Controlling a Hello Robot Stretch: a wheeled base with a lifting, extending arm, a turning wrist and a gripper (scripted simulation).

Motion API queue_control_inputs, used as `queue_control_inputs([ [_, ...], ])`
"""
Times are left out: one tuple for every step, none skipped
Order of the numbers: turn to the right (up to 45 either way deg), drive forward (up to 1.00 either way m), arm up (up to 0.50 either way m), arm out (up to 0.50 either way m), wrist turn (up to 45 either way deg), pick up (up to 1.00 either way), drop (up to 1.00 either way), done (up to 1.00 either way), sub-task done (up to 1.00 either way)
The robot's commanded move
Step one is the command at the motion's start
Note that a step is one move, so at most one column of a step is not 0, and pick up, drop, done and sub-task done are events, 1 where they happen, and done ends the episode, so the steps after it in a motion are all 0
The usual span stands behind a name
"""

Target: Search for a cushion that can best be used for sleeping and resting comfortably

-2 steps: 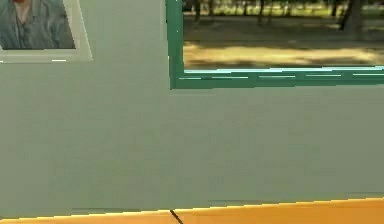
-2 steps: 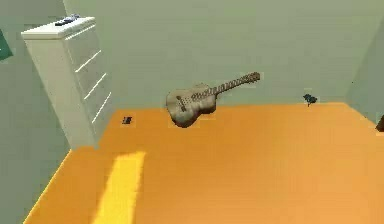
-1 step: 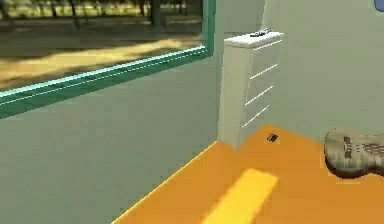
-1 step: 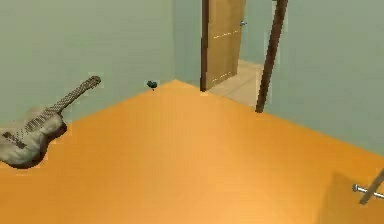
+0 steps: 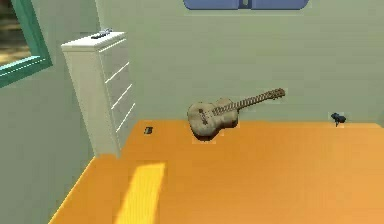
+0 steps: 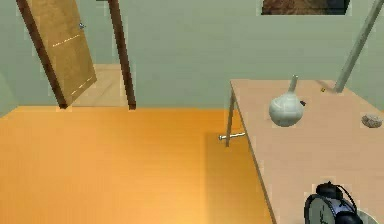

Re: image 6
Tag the grey round stone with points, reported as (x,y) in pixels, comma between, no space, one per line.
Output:
(371,120)

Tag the dark framed wall picture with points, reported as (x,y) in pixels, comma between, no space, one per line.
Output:
(303,6)

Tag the black alarm clock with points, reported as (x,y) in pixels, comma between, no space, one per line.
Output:
(330,206)

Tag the dark brown door frame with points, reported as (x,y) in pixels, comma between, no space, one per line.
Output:
(121,53)

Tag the light wooden table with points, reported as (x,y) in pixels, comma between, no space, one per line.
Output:
(316,156)

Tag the brown wooden room door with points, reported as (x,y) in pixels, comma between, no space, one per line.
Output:
(66,50)

